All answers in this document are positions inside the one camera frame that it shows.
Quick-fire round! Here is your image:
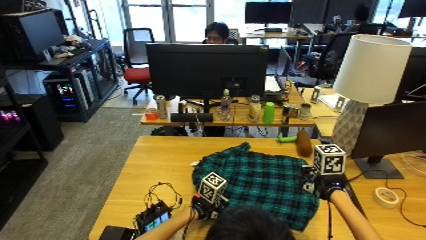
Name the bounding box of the brown oblong brush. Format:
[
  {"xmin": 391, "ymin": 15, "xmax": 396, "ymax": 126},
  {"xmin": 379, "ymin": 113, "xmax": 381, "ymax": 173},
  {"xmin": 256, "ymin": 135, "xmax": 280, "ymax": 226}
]
[{"xmin": 295, "ymin": 130, "xmax": 315, "ymax": 158}]

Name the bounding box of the dark drink can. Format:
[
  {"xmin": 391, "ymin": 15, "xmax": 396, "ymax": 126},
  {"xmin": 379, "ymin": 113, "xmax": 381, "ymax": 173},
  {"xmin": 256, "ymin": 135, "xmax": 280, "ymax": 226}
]
[{"xmin": 282, "ymin": 104, "xmax": 294, "ymax": 125}]

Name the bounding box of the white shade table lamp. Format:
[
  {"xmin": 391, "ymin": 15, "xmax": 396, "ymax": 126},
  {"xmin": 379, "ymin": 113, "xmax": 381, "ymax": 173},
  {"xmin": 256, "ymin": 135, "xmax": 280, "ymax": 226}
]
[{"xmin": 331, "ymin": 33, "xmax": 415, "ymax": 157}]

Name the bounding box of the red seat office chair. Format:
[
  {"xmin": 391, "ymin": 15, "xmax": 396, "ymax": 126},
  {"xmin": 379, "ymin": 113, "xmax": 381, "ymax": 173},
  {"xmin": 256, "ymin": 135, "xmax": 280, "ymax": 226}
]
[{"xmin": 122, "ymin": 27, "xmax": 158, "ymax": 106}]

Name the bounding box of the red thin cable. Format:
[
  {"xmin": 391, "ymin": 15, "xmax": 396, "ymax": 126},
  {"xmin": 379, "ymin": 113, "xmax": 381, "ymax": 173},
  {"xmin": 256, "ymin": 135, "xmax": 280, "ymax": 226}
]
[{"xmin": 384, "ymin": 179, "xmax": 426, "ymax": 230}]

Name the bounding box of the small metal stand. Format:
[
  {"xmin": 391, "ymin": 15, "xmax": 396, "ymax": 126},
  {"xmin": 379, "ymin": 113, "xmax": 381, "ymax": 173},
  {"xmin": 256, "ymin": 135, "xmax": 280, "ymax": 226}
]
[
  {"xmin": 335, "ymin": 95, "xmax": 348, "ymax": 113},
  {"xmin": 309, "ymin": 86, "xmax": 323, "ymax": 105}
]

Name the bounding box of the thin black cable bundle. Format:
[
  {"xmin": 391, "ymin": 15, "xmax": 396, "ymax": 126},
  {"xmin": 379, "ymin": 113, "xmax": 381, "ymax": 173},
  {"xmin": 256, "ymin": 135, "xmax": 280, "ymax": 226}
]
[{"xmin": 143, "ymin": 181, "xmax": 186, "ymax": 212}]

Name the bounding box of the glass jar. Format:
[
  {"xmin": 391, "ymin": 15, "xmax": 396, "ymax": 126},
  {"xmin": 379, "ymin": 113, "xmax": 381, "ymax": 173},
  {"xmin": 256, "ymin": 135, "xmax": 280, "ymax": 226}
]
[{"xmin": 299, "ymin": 102, "xmax": 313, "ymax": 121}]

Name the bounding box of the cream drink bottle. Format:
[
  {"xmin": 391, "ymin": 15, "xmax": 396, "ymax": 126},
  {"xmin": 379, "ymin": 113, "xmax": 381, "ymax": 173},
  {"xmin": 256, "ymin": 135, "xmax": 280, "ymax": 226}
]
[{"xmin": 248, "ymin": 94, "xmax": 264, "ymax": 124}]

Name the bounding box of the black flat box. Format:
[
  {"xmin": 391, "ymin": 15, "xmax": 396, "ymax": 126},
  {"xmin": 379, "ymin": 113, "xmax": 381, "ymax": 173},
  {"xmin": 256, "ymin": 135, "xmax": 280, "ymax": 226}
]
[{"xmin": 170, "ymin": 112, "xmax": 215, "ymax": 123}]

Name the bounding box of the person's left hand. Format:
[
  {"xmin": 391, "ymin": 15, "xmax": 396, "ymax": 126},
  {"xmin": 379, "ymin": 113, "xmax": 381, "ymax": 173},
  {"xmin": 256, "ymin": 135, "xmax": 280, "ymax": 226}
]
[{"xmin": 191, "ymin": 193, "xmax": 231, "ymax": 221}]

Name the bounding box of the computer tower with lights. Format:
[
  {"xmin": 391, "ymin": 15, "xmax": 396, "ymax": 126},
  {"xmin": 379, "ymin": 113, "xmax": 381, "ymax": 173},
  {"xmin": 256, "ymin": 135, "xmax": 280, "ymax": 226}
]
[{"xmin": 42, "ymin": 70, "xmax": 98, "ymax": 115}]

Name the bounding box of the green plaid cloth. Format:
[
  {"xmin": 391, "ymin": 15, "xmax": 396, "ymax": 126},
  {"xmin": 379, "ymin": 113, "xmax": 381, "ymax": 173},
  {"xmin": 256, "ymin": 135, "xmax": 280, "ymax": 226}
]
[{"xmin": 191, "ymin": 141, "xmax": 321, "ymax": 232}]

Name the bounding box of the black glove cable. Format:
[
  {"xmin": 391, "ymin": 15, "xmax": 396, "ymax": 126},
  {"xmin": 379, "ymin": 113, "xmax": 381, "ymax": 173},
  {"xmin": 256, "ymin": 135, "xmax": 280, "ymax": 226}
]
[{"xmin": 327, "ymin": 199, "xmax": 336, "ymax": 240}]

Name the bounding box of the green plastic toy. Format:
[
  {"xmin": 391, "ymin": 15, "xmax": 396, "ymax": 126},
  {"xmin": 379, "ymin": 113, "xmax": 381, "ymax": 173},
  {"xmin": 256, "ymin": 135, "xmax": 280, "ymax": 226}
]
[{"xmin": 276, "ymin": 132, "xmax": 299, "ymax": 145}]

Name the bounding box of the orange cup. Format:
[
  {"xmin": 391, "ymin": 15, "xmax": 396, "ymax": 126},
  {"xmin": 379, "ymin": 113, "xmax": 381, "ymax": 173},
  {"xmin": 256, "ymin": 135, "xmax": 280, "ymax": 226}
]
[{"xmin": 144, "ymin": 107, "xmax": 160, "ymax": 121}]

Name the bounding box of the black background monitor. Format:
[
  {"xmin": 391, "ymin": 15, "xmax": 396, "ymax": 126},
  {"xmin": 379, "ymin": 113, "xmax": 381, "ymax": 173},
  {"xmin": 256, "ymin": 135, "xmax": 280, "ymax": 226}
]
[
  {"xmin": 244, "ymin": 1, "xmax": 295, "ymax": 25},
  {"xmin": 397, "ymin": 0, "xmax": 426, "ymax": 19}
]

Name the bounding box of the person's right hand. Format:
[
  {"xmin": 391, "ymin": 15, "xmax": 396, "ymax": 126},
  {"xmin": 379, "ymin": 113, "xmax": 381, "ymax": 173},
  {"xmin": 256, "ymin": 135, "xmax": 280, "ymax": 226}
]
[{"xmin": 303, "ymin": 164, "xmax": 351, "ymax": 201}]

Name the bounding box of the black shelf desk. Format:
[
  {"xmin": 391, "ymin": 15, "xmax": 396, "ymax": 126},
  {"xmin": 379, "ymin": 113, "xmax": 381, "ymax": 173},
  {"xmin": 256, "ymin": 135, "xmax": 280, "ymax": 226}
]
[{"xmin": 0, "ymin": 37, "xmax": 122, "ymax": 123}]

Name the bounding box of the black rack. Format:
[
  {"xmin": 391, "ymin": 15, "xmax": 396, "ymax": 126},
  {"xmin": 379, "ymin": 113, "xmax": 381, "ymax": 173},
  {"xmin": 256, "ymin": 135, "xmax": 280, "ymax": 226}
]
[{"xmin": 0, "ymin": 75, "xmax": 51, "ymax": 231}]

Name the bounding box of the small device with screen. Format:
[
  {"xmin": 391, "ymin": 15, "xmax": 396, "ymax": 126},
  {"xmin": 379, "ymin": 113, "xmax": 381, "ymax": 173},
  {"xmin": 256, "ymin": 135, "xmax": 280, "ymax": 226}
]
[{"xmin": 134, "ymin": 199, "xmax": 175, "ymax": 235}]

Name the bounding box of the clear water bottle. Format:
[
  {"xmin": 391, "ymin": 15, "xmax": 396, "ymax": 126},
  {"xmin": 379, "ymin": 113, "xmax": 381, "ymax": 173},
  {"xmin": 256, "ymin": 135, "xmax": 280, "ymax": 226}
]
[{"xmin": 220, "ymin": 88, "xmax": 234, "ymax": 122}]

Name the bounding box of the white marker cube glove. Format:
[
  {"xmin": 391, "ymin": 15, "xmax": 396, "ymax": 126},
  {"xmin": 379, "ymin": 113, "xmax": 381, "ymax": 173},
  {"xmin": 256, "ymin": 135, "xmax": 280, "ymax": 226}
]
[
  {"xmin": 312, "ymin": 143, "xmax": 348, "ymax": 176},
  {"xmin": 198, "ymin": 171, "xmax": 230, "ymax": 205}
]

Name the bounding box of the white marker cube right glove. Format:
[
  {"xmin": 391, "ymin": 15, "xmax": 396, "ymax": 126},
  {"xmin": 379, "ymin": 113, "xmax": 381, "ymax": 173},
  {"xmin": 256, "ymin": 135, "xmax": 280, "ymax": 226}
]
[{"xmin": 312, "ymin": 143, "xmax": 348, "ymax": 176}]

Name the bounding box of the white marker cube left glove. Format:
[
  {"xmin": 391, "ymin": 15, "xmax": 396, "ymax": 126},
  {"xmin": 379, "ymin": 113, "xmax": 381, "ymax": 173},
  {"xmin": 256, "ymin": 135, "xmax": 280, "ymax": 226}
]
[{"xmin": 198, "ymin": 171, "xmax": 230, "ymax": 205}]

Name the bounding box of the black monitor on shelf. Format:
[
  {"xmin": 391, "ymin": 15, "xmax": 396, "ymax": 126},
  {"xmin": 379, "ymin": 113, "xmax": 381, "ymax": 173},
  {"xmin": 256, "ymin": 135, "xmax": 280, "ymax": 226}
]
[{"xmin": 0, "ymin": 8, "xmax": 69, "ymax": 63}]

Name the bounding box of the large black monitor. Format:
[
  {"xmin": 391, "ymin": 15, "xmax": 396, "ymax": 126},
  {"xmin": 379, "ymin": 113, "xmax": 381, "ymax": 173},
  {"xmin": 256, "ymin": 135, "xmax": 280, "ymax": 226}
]
[{"xmin": 146, "ymin": 42, "xmax": 271, "ymax": 100}]

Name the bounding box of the white tape roll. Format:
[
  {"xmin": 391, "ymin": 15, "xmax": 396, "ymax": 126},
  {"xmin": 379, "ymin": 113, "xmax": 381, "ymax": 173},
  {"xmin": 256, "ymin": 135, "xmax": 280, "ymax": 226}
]
[{"xmin": 372, "ymin": 186, "xmax": 403, "ymax": 210}]

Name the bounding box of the black monitor with stand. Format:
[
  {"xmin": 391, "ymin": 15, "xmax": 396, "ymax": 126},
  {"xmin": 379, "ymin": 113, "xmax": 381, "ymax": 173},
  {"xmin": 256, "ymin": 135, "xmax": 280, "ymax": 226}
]
[{"xmin": 349, "ymin": 100, "xmax": 426, "ymax": 180}]

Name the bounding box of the green plastic cup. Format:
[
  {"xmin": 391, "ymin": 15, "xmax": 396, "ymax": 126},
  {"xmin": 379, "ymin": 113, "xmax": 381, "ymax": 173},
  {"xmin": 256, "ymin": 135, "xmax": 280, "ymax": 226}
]
[{"xmin": 262, "ymin": 101, "xmax": 278, "ymax": 125}]

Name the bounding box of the black office chair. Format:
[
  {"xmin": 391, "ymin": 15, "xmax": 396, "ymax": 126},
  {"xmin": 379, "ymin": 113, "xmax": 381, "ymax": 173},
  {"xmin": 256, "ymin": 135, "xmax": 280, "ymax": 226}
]
[{"xmin": 309, "ymin": 31, "xmax": 359, "ymax": 87}]

